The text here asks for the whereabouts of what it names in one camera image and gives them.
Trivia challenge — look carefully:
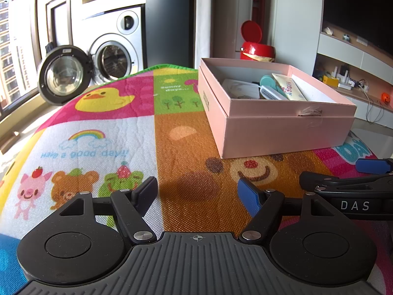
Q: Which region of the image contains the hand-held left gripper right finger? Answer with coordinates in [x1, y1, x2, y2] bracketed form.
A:
[237, 177, 336, 243]

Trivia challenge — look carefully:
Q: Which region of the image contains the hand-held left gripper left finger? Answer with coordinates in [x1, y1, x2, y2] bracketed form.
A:
[58, 176, 159, 244]

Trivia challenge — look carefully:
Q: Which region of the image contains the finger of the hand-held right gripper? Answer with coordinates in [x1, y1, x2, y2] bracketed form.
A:
[299, 171, 393, 195]
[356, 158, 393, 174]

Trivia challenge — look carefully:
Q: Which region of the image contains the pink cardboard box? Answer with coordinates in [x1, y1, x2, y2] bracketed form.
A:
[198, 57, 357, 159]

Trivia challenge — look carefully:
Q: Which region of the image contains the clear bag with black item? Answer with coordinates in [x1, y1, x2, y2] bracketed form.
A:
[260, 86, 288, 101]

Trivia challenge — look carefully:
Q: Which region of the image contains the white cable box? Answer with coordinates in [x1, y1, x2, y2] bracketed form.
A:
[222, 79, 260, 99]

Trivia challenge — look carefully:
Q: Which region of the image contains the cream cosmetic tube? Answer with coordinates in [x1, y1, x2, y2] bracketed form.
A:
[272, 73, 308, 102]

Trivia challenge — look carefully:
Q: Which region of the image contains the colourful cartoon play mat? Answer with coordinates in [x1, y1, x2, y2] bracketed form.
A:
[0, 64, 393, 295]

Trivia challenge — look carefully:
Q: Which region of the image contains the white power strip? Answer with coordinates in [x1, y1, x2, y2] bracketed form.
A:
[338, 80, 369, 91]

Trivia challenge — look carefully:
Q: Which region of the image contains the small yellow box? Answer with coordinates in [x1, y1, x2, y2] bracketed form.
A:
[321, 75, 339, 88]

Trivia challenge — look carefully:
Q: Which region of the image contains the white router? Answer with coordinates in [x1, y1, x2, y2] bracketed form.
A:
[333, 64, 351, 82]

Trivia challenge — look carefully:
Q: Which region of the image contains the white television cabinet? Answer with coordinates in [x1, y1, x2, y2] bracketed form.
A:
[313, 25, 393, 121]

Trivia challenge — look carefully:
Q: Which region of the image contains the silver washing machine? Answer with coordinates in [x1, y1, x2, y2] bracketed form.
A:
[81, 4, 147, 87]

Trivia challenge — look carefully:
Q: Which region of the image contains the round washing machine door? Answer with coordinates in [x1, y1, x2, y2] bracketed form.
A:
[37, 44, 93, 106]

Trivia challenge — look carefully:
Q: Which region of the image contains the red lidded bin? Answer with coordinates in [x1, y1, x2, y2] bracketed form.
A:
[240, 20, 276, 63]

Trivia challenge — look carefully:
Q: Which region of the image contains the black television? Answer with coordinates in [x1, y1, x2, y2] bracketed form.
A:
[323, 0, 393, 61]

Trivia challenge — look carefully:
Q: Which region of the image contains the brown framed door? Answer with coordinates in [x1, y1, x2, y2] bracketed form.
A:
[45, 0, 73, 48]

